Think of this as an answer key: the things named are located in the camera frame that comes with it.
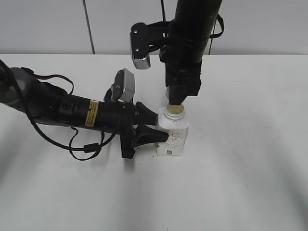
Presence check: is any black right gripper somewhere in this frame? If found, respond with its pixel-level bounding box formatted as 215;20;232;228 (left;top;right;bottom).
159;47;202;105

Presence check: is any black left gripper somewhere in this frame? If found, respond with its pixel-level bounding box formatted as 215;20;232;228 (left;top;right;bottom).
85;100;169;159

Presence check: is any white square plastic bottle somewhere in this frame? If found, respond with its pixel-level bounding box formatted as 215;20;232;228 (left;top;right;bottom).
155;104;189;156

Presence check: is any white screw cap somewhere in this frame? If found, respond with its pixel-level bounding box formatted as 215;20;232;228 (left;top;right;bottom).
165;86;173;100

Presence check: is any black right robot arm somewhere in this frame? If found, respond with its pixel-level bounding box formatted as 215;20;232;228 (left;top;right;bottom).
160;0;222;105

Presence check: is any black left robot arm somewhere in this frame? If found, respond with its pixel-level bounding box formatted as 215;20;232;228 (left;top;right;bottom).
0;63;168;159

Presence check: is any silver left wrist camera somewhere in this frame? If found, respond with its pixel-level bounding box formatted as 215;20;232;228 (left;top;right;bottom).
104;68;135;103

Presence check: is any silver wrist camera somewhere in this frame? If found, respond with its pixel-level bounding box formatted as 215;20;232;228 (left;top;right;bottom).
104;68;135;103
130;21;171;70

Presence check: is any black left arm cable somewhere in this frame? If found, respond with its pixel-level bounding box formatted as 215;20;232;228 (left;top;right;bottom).
0;60;121;161

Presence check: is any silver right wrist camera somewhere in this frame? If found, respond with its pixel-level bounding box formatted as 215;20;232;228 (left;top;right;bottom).
130;21;171;70

